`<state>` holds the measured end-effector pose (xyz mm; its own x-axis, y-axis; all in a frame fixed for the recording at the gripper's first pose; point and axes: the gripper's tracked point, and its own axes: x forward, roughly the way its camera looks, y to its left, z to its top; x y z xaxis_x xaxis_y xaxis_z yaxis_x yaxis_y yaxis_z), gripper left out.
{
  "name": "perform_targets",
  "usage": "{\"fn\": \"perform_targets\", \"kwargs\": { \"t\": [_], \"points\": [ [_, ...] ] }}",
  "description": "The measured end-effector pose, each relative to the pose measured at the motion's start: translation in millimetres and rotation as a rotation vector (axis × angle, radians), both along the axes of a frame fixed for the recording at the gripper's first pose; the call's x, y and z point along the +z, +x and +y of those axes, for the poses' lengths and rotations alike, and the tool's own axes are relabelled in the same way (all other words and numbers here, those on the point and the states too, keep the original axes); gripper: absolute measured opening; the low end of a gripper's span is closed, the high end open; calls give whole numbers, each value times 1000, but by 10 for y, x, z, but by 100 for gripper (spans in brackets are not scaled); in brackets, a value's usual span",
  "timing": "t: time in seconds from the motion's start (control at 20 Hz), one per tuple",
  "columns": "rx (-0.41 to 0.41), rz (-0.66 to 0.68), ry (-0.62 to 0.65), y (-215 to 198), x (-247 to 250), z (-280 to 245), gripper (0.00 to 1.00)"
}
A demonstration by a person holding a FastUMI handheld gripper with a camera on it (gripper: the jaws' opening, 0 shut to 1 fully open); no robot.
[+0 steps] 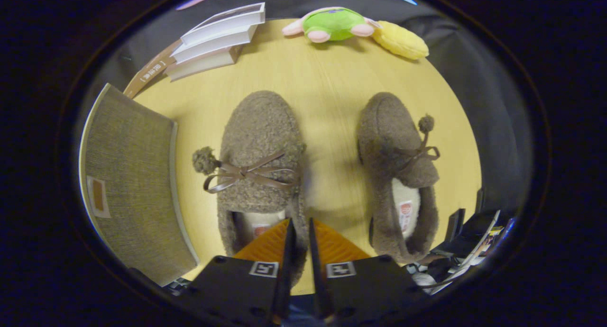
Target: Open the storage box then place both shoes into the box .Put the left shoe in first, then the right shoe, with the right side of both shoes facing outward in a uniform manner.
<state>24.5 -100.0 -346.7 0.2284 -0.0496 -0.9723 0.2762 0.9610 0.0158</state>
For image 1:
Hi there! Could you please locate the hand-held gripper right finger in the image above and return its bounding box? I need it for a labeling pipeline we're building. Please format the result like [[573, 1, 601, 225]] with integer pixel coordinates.
[[308, 217, 423, 327]]

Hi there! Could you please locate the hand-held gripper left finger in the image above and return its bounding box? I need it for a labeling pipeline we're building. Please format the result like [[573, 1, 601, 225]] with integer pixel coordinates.
[[187, 218, 297, 327]]

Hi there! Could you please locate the brown fuzzy shoe with bow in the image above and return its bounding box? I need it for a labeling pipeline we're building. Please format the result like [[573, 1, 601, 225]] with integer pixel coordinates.
[[192, 90, 309, 287], [357, 91, 441, 264]]

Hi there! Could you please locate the grey fabric storage box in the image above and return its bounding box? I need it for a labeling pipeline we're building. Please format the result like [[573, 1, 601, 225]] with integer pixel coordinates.
[[78, 83, 200, 287]]

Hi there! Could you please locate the flat brown cardboard box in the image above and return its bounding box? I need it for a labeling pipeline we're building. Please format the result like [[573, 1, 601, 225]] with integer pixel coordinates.
[[123, 39, 183, 99]]

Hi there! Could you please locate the black chair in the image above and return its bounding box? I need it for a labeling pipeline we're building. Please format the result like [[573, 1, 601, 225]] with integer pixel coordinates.
[[446, 187, 485, 259]]

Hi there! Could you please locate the sticker-covered laptop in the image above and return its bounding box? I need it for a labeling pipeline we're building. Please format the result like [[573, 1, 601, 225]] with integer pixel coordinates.
[[458, 210, 506, 271]]

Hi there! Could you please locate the book with cream pages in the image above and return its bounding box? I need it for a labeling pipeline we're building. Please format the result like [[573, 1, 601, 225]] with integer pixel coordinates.
[[165, 45, 243, 82]]

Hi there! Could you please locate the plain white book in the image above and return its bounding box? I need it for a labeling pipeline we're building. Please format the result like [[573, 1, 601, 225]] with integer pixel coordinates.
[[171, 25, 259, 64]]

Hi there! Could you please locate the yellow plush toy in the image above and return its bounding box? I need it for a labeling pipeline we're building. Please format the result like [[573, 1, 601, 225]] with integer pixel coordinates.
[[371, 20, 430, 60]]

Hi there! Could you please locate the pink and green plush toy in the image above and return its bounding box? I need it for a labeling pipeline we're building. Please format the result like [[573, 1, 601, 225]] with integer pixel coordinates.
[[282, 7, 380, 44]]

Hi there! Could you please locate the white portrait cover book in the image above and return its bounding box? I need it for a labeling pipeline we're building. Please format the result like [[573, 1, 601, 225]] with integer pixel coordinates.
[[180, 2, 266, 45]]

